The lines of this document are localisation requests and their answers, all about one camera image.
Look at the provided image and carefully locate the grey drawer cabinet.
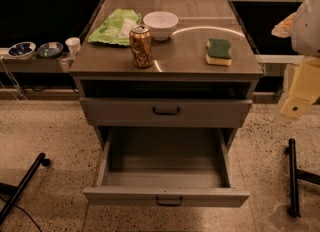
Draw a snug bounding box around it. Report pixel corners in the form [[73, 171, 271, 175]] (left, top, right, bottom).
[[71, 0, 263, 145]]

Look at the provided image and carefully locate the white paper cup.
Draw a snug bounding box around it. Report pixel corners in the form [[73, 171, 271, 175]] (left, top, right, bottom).
[[65, 37, 81, 57]]

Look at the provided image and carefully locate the black right base leg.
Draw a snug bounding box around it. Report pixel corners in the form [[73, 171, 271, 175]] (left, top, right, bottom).
[[285, 138, 320, 218]]

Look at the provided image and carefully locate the green and yellow sponge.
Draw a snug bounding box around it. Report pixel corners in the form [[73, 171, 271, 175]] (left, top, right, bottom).
[[206, 39, 232, 67]]

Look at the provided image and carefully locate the blue patterned bowl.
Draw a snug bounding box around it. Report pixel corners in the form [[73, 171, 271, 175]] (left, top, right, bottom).
[[8, 42, 36, 60]]

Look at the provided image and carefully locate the green snack bag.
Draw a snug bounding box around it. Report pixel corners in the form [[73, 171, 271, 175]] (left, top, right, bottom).
[[88, 8, 142, 47]]

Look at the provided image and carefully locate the white cable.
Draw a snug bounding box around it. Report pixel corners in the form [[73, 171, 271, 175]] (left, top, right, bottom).
[[0, 55, 28, 102]]

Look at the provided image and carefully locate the open grey lower drawer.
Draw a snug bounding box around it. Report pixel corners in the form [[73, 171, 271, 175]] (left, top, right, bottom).
[[84, 127, 249, 207]]

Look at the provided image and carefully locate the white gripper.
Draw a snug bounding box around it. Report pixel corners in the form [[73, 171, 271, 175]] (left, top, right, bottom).
[[271, 13, 320, 119]]

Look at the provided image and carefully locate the grey side shelf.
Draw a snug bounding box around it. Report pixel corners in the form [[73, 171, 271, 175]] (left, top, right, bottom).
[[0, 48, 74, 73]]

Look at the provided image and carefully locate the gold soda can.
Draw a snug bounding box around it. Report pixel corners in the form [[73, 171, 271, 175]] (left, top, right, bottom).
[[129, 25, 153, 68]]

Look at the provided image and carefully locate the black base leg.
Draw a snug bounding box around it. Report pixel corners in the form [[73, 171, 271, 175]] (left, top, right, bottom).
[[0, 153, 51, 224], [285, 138, 320, 218]]

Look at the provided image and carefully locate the dark blue bowl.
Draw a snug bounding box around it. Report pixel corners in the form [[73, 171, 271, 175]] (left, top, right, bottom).
[[37, 42, 64, 59]]

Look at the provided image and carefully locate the black left base leg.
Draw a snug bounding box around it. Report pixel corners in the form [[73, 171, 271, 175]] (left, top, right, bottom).
[[0, 153, 51, 224]]

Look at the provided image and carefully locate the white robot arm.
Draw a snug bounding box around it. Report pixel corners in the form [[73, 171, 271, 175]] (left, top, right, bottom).
[[271, 0, 320, 119]]

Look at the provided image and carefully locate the white bowl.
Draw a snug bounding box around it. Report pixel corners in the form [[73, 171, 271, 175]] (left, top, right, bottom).
[[143, 11, 179, 41]]

